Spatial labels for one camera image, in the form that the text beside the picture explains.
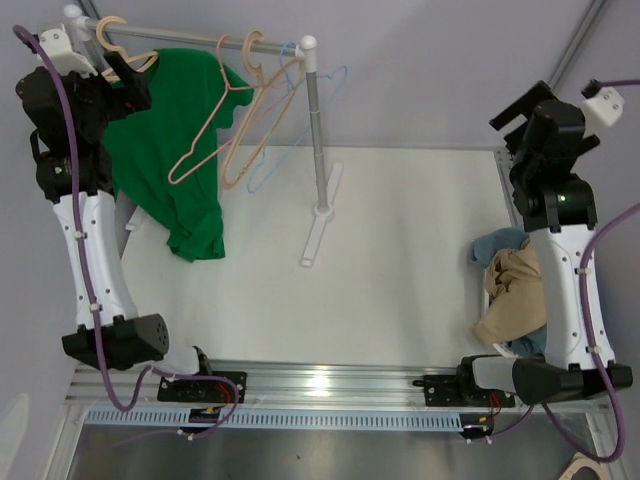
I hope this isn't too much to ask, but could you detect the cream hanger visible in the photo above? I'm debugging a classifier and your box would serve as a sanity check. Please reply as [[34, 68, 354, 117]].
[[95, 15, 159, 73]]

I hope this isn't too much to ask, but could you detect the green t shirt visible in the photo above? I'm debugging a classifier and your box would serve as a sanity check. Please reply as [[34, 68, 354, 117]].
[[104, 48, 253, 262]]

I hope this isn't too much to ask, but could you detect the pink wire hanger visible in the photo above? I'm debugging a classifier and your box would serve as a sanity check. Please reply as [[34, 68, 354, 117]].
[[167, 29, 270, 185]]

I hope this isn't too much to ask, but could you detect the beige wooden hanger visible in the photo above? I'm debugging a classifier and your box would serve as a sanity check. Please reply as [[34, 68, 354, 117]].
[[221, 30, 305, 190]]

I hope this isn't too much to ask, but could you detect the beige t shirt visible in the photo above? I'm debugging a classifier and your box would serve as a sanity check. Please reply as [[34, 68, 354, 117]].
[[472, 238, 547, 345]]

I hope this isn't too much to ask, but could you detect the blue wire hanger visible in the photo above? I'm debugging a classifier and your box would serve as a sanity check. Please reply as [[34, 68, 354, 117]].
[[245, 38, 349, 194]]

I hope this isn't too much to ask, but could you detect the grey blue t shirt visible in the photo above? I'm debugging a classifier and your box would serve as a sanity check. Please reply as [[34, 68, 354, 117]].
[[469, 227, 547, 358]]

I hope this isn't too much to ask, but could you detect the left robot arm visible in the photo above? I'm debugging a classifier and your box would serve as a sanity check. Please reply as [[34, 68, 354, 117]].
[[15, 52, 243, 410]]

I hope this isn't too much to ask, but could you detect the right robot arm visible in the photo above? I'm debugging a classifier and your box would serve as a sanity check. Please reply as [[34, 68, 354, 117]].
[[413, 80, 633, 408]]

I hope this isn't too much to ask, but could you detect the wooden hanger on floor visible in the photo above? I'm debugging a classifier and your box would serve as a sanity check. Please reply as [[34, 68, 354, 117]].
[[559, 452, 610, 480]]

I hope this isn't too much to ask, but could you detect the metal clothes rack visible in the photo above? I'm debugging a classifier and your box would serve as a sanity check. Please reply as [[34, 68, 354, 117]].
[[64, 1, 343, 268]]

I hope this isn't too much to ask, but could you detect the white laundry basket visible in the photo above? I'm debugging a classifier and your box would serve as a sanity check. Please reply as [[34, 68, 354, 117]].
[[481, 289, 518, 358]]

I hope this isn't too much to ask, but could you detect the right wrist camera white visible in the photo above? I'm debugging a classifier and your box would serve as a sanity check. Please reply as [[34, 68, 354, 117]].
[[579, 80, 624, 137]]

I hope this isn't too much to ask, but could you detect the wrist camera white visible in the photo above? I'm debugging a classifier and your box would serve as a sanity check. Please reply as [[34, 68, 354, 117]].
[[37, 24, 98, 78], [579, 80, 624, 137]]

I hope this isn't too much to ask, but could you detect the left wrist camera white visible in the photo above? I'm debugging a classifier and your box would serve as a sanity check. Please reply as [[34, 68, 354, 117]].
[[37, 24, 98, 78]]

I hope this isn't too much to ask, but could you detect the slotted cable duct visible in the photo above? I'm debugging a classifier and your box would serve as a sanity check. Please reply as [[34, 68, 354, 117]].
[[85, 406, 463, 432]]

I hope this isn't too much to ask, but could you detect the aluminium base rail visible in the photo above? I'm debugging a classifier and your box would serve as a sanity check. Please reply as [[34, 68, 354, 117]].
[[64, 363, 609, 414]]

